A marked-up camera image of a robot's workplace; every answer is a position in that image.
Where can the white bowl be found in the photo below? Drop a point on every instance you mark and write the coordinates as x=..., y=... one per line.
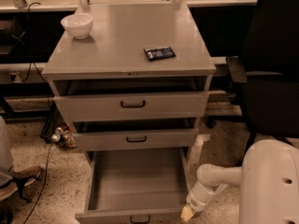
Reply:
x=78, y=25

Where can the tan shoe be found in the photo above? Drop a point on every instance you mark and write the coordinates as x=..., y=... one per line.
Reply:
x=17, y=181

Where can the grey drawer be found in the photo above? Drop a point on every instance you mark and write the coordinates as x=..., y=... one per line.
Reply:
x=135, y=134
x=138, y=186
x=130, y=98

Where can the black office chair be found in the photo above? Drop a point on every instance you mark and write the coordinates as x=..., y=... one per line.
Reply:
x=265, y=74

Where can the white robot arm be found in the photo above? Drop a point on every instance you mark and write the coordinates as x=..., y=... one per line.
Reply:
x=268, y=181

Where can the grey top drawer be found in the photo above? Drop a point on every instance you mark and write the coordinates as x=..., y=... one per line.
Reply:
x=130, y=98

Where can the wall power outlet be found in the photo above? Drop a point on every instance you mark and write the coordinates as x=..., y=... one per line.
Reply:
x=15, y=77

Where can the grey drawer cabinet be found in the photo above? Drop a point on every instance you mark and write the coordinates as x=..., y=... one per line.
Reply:
x=115, y=46

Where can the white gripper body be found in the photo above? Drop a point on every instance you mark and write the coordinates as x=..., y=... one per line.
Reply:
x=195, y=203

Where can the grey bottom drawer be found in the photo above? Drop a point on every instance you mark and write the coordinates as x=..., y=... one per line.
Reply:
x=138, y=186

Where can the dark blue snack packet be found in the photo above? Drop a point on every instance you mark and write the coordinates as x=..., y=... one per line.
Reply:
x=159, y=53

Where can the grey trouser leg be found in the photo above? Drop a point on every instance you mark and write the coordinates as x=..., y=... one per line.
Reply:
x=6, y=159

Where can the grey middle drawer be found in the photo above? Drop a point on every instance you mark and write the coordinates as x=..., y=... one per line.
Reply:
x=135, y=134

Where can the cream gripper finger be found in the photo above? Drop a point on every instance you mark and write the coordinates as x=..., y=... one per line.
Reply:
x=187, y=213

